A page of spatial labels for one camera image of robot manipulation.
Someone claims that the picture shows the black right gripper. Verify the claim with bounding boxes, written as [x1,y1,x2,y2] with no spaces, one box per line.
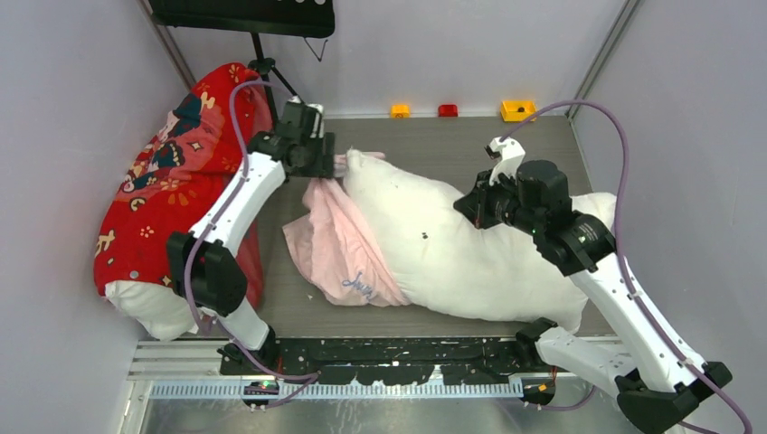
[457,166,544,236]

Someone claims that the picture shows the white pillow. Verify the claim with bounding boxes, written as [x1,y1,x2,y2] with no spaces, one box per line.
[105,280,199,341]
[343,149,588,333]

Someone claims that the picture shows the pink pillowcase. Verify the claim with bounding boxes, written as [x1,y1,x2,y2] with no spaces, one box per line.
[282,154,411,307]

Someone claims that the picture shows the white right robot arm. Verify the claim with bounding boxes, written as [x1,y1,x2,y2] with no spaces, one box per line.
[454,160,733,433]

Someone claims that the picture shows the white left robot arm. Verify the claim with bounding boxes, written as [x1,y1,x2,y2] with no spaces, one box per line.
[166,98,335,374]

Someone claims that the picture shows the red patterned pillowcase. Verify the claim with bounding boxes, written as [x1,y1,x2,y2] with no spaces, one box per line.
[93,62,271,297]

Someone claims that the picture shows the white pillow in red case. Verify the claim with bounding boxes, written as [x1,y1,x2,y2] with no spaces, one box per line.
[105,280,199,341]

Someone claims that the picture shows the yellow tray with black knob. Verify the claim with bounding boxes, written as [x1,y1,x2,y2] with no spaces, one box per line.
[499,100,536,123]

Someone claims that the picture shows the black tripod stand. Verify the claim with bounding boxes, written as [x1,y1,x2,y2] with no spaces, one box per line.
[248,33,299,126]

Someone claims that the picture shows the small red block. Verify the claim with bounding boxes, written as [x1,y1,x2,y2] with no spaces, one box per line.
[438,104,459,118]

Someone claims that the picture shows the small yellow block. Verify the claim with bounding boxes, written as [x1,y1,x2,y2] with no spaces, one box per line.
[390,104,411,118]

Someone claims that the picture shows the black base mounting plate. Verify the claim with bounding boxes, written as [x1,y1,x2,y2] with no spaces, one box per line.
[218,336,576,388]

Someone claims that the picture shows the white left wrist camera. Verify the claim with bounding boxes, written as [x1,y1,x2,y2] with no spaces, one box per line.
[283,98,325,138]

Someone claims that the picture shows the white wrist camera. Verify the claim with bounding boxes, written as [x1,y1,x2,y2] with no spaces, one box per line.
[283,98,325,138]
[485,137,526,185]

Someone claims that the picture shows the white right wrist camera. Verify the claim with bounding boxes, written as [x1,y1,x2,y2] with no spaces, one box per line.
[485,137,526,185]

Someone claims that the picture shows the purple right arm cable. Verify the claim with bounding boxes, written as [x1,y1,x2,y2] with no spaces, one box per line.
[500,99,753,434]

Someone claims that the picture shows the aluminium rail frame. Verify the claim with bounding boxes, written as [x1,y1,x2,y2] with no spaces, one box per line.
[128,339,626,403]

